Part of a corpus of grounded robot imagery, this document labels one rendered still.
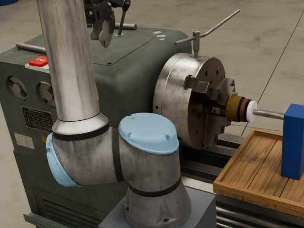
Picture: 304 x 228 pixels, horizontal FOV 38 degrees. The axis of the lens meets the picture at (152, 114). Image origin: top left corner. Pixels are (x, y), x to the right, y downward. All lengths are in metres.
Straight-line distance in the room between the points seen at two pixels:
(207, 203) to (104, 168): 0.28
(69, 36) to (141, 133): 0.23
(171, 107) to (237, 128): 2.09
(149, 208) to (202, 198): 0.16
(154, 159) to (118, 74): 0.52
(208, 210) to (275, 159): 0.56
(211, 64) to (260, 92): 2.53
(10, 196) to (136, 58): 1.88
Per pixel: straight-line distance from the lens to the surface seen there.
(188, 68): 1.38
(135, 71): 1.37
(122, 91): 1.30
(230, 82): 1.53
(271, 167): 1.50
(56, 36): 0.83
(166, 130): 0.87
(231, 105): 1.40
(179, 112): 1.34
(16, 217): 2.90
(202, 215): 1.00
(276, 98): 3.87
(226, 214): 1.48
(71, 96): 0.85
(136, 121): 0.89
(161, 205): 0.93
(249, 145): 1.61
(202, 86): 1.35
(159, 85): 1.38
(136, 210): 0.95
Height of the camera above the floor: 1.77
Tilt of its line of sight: 29 degrees down
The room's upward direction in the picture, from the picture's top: 7 degrees counter-clockwise
